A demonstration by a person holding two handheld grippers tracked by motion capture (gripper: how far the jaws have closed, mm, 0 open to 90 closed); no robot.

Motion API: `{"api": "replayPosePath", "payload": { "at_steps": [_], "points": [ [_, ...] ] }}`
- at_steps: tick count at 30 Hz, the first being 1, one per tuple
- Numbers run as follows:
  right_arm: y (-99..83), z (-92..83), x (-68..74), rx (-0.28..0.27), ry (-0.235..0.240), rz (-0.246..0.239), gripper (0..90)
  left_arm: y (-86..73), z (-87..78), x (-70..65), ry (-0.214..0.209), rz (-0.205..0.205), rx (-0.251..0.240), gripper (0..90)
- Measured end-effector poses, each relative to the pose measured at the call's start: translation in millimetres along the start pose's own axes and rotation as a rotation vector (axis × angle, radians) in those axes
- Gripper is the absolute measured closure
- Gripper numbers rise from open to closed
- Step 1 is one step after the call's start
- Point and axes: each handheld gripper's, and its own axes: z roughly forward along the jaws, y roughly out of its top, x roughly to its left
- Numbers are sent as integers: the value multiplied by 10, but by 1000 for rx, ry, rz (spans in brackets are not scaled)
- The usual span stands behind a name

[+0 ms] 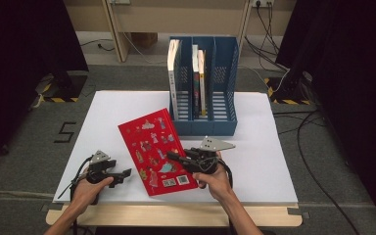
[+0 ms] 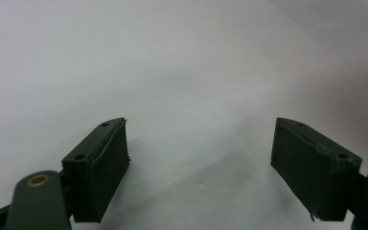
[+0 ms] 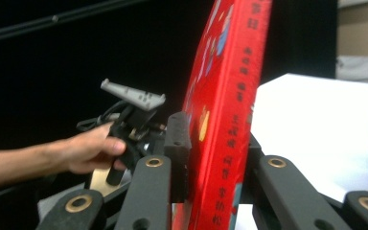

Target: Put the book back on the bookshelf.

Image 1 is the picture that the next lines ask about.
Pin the yellow book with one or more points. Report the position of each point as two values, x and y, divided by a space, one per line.
202 84

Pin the blue file rack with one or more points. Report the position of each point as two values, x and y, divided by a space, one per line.
202 129

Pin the black stand base striped tape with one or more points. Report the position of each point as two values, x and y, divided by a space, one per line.
65 88
290 91

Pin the light wooden table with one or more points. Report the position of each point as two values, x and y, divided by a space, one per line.
176 217

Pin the red book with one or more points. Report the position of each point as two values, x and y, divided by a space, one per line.
150 153

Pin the grey tape piece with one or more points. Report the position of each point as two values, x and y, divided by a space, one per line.
297 211
52 206

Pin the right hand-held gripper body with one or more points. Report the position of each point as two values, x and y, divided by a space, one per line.
205 163

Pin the white wall socket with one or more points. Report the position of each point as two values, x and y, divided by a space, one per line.
264 2

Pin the person's right hand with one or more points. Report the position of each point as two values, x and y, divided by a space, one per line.
218 186

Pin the white book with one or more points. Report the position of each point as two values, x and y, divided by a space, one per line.
173 81

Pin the blue illustrated cover book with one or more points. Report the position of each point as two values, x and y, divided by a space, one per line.
195 88

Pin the black curtain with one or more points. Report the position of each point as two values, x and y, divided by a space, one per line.
13 81
355 81

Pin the white table cover sheet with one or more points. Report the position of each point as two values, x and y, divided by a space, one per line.
111 111

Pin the brown box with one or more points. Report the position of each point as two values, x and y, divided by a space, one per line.
143 39

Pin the person's left hand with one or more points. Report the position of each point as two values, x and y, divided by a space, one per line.
84 196

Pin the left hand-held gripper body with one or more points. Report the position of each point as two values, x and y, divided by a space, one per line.
99 171

